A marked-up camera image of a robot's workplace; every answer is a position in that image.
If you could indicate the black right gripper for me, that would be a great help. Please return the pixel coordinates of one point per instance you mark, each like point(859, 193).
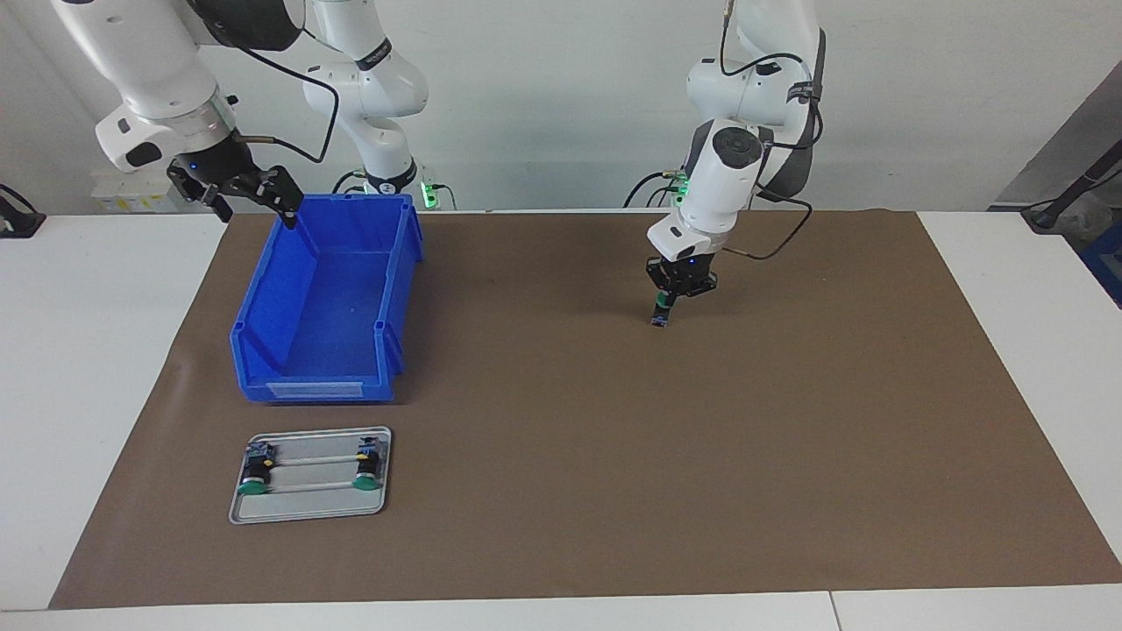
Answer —
point(215, 159)

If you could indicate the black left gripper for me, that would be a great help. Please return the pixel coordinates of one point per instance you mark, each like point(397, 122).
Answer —
point(684, 273)

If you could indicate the green push button switch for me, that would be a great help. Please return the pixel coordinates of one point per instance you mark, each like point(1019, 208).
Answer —
point(256, 473)
point(660, 320)
point(368, 469)

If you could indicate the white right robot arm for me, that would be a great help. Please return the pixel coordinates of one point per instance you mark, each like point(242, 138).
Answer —
point(149, 61)

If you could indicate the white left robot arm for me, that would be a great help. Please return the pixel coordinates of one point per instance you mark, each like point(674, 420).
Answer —
point(727, 175)

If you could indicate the white cardboard box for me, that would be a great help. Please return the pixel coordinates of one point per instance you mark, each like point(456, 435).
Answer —
point(123, 191)

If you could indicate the blue plastic storage bin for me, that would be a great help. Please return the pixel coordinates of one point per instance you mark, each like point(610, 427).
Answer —
point(324, 333)

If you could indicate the brown table mat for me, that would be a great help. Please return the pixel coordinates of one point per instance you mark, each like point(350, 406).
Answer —
point(570, 482)

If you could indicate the thin metal rod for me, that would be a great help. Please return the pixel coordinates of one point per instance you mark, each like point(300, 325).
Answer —
point(316, 459)
point(311, 485)

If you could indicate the silver metal tray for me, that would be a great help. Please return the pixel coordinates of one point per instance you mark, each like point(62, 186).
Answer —
point(307, 506)

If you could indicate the black stand pole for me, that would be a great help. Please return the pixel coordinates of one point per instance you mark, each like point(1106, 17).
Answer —
point(1065, 197)

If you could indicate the blue crate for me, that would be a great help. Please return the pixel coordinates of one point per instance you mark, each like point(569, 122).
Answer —
point(1106, 263)

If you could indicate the black clamp mount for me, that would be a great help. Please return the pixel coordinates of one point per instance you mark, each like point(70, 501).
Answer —
point(22, 223)

